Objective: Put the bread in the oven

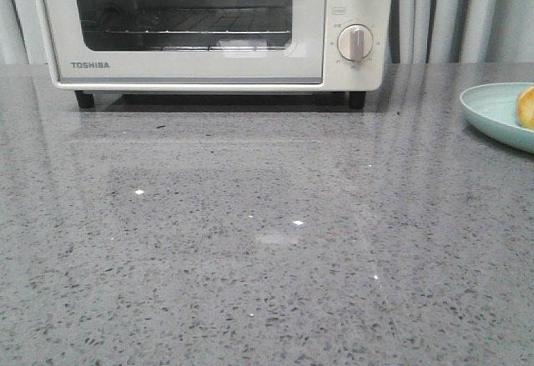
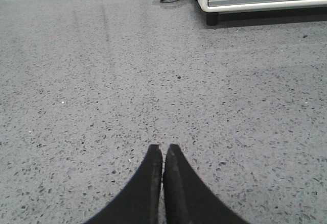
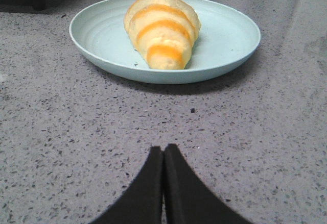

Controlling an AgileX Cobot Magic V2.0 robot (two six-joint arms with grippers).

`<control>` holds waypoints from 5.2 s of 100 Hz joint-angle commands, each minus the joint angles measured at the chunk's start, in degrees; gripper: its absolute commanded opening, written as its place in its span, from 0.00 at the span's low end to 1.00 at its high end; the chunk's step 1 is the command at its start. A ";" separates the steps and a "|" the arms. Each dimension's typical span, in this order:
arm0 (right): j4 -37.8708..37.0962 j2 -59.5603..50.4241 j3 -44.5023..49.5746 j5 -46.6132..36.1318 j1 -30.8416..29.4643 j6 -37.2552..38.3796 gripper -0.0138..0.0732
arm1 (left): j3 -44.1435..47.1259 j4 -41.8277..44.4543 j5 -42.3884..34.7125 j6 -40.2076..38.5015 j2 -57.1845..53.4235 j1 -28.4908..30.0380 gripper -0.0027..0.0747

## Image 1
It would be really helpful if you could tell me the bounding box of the glass oven door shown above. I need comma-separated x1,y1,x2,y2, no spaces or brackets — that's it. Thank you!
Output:
43,0,326,84

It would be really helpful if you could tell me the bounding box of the golden croissant bread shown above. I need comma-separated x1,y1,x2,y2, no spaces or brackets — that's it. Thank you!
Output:
516,86,534,130

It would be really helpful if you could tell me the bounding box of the lower oven control knob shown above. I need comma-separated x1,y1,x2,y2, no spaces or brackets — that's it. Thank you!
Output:
337,24,373,63

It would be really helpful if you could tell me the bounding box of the white Toshiba toaster oven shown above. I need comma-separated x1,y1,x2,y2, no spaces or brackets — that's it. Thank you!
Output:
36,0,391,108

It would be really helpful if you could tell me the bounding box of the grey curtain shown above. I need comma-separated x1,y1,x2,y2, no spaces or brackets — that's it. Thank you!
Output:
1,0,533,65

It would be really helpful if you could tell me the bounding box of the light green plate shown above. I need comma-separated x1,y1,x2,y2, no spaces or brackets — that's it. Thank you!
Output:
460,83,533,153

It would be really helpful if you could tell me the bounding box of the metal wire oven rack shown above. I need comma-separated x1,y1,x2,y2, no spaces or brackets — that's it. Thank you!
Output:
82,7,293,52

